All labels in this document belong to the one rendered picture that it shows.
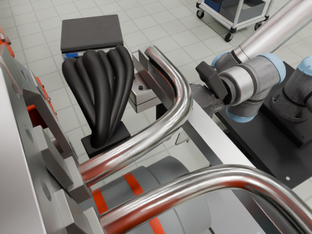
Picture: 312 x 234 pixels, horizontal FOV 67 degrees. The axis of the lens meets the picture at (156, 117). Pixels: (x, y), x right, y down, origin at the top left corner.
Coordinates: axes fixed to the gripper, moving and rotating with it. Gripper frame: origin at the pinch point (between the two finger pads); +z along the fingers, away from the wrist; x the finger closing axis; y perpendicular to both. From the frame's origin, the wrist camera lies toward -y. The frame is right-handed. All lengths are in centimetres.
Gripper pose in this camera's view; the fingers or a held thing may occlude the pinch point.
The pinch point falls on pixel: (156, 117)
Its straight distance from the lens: 50.7
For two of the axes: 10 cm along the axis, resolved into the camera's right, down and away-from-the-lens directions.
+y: 0.0, 6.1, 7.9
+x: -5.0, -6.8, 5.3
